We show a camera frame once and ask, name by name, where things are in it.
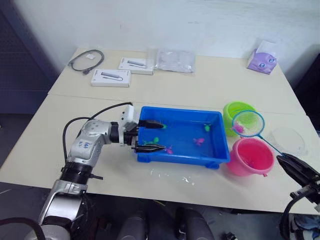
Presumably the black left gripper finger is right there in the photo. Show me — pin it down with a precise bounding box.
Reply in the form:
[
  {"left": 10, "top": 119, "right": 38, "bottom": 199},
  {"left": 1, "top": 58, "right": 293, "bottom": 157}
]
[
  {"left": 138, "top": 119, "right": 168, "bottom": 130},
  {"left": 134, "top": 144, "right": 166, "bottom": 154}
]

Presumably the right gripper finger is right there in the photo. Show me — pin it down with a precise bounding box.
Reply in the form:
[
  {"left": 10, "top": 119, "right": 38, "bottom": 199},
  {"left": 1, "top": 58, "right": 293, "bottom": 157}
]
[
  {"left": 283, "top": 152, "right": 320, "bottom": 180},
  {"left": 276, "top": 155, "right": 310, "bottom": 187}
]

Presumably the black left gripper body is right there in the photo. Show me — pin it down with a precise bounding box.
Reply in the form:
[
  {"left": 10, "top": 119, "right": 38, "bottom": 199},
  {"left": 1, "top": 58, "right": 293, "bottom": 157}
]
[{"left": 124, "top": 124, "right": 140, "bottom": 151}]

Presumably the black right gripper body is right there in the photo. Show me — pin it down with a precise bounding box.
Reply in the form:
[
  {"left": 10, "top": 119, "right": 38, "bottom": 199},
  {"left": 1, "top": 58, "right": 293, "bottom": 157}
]
[{"left": 289, "top": 174, "right": 320, "bottom": 205}]

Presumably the clear plastic cup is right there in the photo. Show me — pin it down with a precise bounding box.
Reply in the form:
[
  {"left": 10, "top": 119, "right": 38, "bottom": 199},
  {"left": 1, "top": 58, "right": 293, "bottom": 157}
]
[{"left": 268, "top": 126, "right": 309, "bottom": 156}]

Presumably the blue fishing net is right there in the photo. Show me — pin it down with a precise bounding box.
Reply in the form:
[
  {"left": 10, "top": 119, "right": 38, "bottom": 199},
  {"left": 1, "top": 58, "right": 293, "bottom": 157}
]
[{"left": 231, "top": 110, "right": 286, "bottom": 158}]

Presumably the blue plastic tub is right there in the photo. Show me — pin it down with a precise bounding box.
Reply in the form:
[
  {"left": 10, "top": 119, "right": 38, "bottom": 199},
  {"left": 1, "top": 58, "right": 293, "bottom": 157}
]
[{"left": 136, "top": 105, "right": 231, "bottom": 170}]

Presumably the pink plastic bucket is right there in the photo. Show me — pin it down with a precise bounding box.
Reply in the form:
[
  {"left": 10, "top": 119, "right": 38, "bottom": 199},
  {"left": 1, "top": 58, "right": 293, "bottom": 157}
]
[{"left": 227, "top": 138, "right": 276, "bottom": 178}]

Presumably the green plastic bucket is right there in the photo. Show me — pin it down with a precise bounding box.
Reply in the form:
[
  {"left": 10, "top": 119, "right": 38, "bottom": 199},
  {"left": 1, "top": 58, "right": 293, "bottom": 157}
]
[{"left": 222, "top": 100, "right": 258, "bottom": 137}]

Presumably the white product box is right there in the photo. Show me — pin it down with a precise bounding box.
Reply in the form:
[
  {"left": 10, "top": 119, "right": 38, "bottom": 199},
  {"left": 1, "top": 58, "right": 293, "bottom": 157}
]
[
  {"left": 117, "top": 57, "right": 154, "bottom": 75},
  {"left": 90, "top": 69, "right": 133, "bottom": 88}
]

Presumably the clear plastic bag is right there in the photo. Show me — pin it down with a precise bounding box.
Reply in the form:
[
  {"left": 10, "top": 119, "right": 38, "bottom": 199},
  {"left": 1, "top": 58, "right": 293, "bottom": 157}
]
[{"left": 147, "top": 47, "right": 196, "bottom": 73}]

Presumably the black bulky object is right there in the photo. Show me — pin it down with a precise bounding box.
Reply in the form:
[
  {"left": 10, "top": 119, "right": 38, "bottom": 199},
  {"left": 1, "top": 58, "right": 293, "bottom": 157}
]
[{"left": 294, "top": 43, "right": 320, "bottom": 118}]

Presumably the dark rounded shape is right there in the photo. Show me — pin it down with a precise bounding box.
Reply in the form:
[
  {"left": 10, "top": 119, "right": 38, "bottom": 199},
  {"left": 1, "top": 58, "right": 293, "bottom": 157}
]
[
  {"left": 117, "top": 212, "right": 151, "bottom": 240},
  {"left": 174, "top": 207, "right": 213, "bottom": 240}
]

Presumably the purple tissue pack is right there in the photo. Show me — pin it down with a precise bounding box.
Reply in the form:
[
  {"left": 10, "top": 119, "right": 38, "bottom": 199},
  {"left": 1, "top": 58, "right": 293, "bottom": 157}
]
[{"left": 246, "top": 39, "right": 278, "bottom": 76}]

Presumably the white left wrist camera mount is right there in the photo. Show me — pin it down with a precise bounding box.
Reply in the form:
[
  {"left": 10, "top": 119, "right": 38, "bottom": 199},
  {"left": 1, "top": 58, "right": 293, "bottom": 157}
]
[{"left": 117, "top": 104, "right": 140, "bottom": 147}]

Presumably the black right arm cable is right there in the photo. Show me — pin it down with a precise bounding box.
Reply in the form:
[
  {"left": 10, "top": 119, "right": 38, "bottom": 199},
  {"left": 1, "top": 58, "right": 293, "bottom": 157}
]
[{"left": 279, "top": 196, "right": 302, "bottom": 240}]

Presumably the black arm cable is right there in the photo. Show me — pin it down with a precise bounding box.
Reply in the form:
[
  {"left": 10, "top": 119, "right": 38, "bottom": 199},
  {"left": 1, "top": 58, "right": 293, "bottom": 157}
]
[
  {"left": 279, "top": 196, "right": 302, "bottom": 240},
  {"left": 62, "top": 101, "right": 134, "bottom": 163}
]

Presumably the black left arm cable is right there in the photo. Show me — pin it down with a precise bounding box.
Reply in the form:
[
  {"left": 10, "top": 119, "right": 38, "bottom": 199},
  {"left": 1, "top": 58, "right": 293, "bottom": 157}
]
[{"left": 62, "top": 101, "right": 134, "bottom": 163}]

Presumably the grey USB cable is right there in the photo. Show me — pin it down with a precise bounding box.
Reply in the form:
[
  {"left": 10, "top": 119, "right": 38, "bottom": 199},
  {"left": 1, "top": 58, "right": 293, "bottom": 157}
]
[{"left": 67, "top": 49, "right": 105, "bottom": 76}]

